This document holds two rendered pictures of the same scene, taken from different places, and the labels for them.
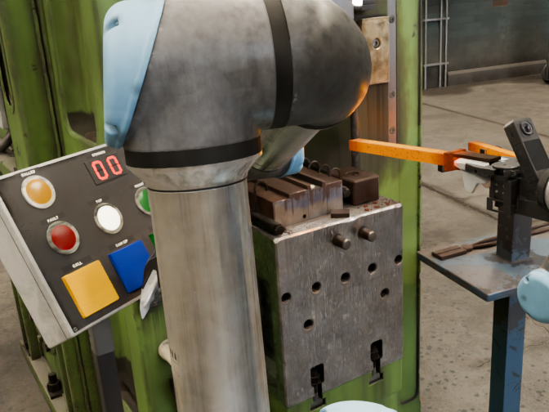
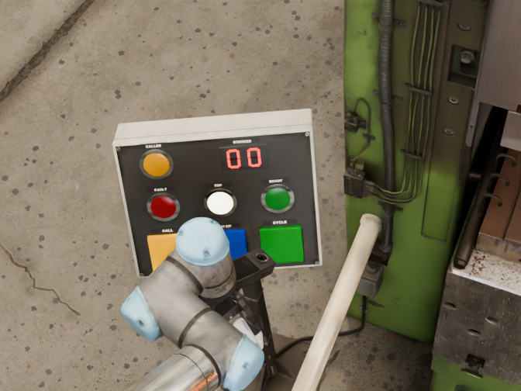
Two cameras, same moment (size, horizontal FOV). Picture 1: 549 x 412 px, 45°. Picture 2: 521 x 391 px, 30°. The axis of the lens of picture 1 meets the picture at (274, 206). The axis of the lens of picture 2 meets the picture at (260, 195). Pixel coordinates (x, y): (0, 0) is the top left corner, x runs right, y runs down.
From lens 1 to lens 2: 1.42 m
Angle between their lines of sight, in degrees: 60
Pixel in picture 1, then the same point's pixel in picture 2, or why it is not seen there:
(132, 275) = not seen: hidden behind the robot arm
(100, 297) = not seen: hidden behind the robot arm
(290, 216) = (500, 251)
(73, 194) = (191, 173)
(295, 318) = (457, 320)
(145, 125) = not seen: outside the picture
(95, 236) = (197, 213)
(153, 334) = (359, 205)
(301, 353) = (459, 340)
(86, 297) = (160, 258)
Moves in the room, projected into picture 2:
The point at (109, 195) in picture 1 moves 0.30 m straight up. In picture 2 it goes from (233, 183) to (210, 79)
